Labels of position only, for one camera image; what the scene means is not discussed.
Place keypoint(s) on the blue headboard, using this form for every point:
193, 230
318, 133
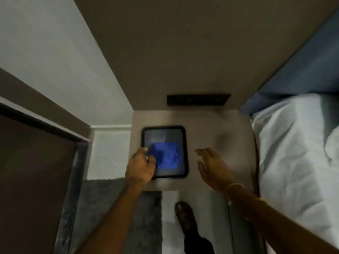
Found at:
302, 74

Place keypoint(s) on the person's left forearm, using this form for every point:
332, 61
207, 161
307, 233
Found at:
111, 222

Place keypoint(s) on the blue cloth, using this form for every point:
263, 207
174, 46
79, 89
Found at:
165, 155

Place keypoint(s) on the person's right hand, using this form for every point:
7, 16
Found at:
215, 169

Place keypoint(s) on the person's right forearm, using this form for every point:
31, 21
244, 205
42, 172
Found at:
278, 227

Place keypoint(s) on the person's sandalled foot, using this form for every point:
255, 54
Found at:
186, 218

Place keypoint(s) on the black switch panel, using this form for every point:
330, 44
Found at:
198, 99

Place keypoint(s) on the brown bedside table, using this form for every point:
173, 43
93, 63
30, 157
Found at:
196, 150

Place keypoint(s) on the grey floor rug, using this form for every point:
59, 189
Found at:
116, 211

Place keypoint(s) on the pale wrist thread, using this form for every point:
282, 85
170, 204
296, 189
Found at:
234, 189

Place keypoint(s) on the person's left fingers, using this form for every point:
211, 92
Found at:
148, 156

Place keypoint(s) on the black rimmed tray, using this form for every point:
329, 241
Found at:
164, 152

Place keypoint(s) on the white bed sheet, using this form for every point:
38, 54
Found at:
299, 166

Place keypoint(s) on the person's left hand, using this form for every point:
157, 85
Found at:
139, 169

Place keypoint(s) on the dark door frame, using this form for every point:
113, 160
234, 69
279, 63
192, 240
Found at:
63, 182

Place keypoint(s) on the person's right thumb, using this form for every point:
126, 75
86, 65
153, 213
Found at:
201, 167

